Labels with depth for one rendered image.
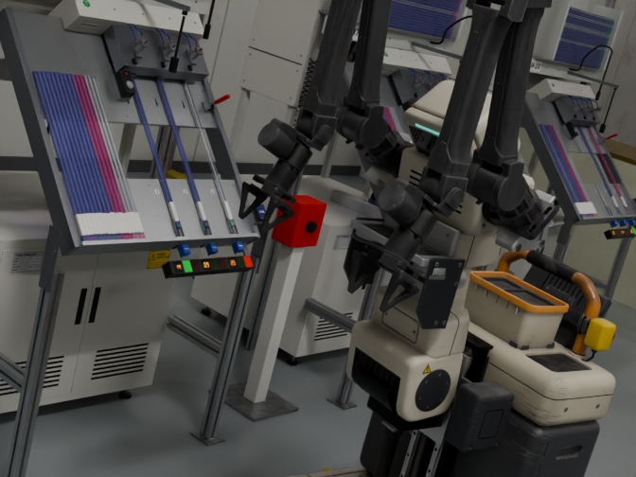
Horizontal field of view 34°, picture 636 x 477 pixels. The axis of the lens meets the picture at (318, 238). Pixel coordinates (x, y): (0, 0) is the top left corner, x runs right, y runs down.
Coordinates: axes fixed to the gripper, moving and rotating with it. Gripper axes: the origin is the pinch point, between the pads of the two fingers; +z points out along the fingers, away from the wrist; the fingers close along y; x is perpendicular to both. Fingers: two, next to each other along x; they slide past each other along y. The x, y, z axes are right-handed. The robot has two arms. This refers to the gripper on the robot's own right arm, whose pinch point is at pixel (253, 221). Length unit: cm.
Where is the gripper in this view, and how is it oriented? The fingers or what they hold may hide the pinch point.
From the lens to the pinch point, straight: 227.4
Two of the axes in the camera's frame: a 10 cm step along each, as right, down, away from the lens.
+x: 6.3, 4.4, 6.4
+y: 5.6, 3.2, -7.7
